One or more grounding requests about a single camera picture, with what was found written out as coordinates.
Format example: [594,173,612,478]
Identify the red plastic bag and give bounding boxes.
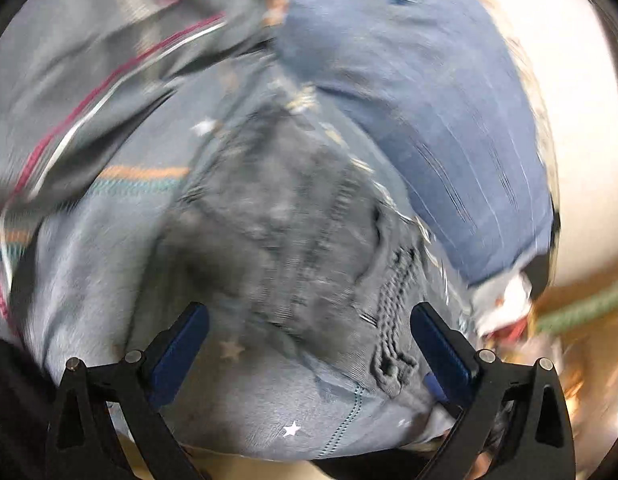
[489,322,531,347]

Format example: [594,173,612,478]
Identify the blue denim garment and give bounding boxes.
[269,0,561,289]

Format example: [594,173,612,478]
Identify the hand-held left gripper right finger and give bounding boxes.
[410,302,576,480]

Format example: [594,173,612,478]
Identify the white paper bag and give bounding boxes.
[469,272,536,336]

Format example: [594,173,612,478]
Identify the grey denim pants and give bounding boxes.
[154,105,442,397]

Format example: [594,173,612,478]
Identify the green rope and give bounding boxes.
[534,285,618,334]

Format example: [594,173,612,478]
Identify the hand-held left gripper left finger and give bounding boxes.
[45,301,210,480]

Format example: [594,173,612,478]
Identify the dark cloth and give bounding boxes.
[0,332,64,480]

